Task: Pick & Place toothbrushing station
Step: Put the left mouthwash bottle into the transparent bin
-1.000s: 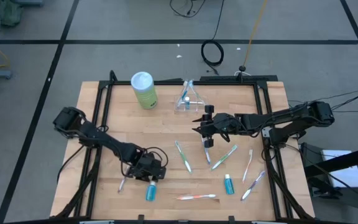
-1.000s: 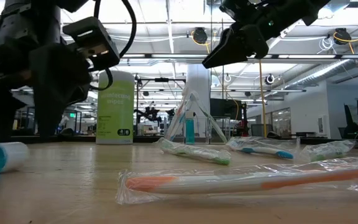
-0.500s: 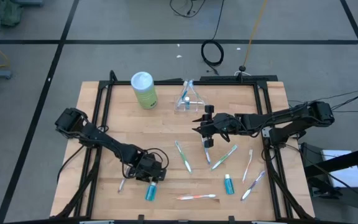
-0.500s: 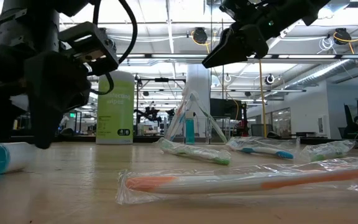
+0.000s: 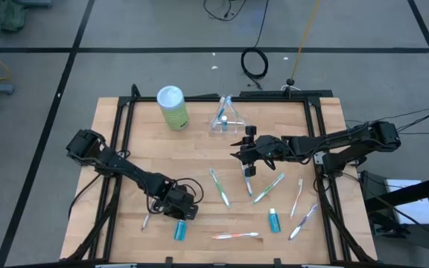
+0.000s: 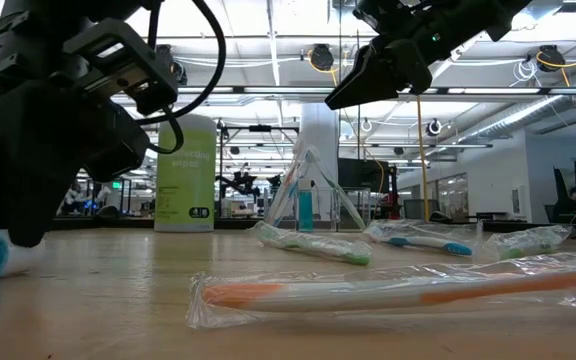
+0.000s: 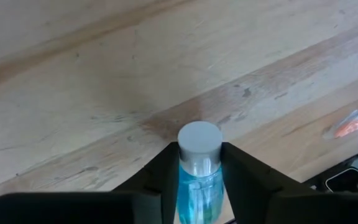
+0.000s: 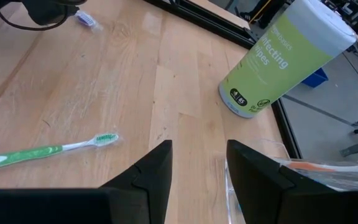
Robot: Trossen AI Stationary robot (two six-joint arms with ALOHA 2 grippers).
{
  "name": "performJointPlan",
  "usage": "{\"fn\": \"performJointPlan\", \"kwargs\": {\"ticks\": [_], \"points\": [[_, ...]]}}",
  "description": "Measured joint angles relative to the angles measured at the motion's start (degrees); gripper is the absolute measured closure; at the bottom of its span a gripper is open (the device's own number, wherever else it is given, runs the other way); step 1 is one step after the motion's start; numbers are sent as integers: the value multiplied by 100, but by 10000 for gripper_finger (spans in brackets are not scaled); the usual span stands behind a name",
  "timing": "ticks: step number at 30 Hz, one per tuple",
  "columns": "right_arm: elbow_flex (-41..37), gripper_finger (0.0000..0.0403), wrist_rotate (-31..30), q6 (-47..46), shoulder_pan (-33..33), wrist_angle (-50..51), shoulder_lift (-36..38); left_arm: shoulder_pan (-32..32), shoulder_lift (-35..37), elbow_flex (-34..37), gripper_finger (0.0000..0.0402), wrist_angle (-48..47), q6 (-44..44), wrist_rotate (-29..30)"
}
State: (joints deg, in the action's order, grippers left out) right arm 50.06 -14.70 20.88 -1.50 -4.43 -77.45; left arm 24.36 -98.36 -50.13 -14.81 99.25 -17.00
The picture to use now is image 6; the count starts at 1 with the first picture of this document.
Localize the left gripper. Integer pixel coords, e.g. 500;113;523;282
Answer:
0;0;152;249

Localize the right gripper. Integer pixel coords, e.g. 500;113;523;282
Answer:
324;0;534;112

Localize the green toothbrush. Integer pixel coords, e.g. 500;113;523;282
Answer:
316;158;368;230
477;224;576;262
250;220;373;267

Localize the blue toothbrush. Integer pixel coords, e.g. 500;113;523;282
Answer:
365;218;484;258

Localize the person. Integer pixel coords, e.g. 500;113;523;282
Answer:
61;183;88;217

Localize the black screen on stand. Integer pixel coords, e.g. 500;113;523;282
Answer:
337;157;392;194

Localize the green disinfecting wipes canister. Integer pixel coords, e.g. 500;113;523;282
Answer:
153;113;218;234

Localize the clear acrylic organizer box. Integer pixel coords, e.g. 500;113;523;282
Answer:
265;185;372;234

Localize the black office chair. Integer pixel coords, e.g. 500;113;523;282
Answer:
545;167;576;224

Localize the yellow cable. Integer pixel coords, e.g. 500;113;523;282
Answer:
415;94;432;224

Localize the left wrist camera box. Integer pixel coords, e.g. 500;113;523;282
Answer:
62;18;180;117

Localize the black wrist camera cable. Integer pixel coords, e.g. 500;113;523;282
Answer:
135;0;228;155

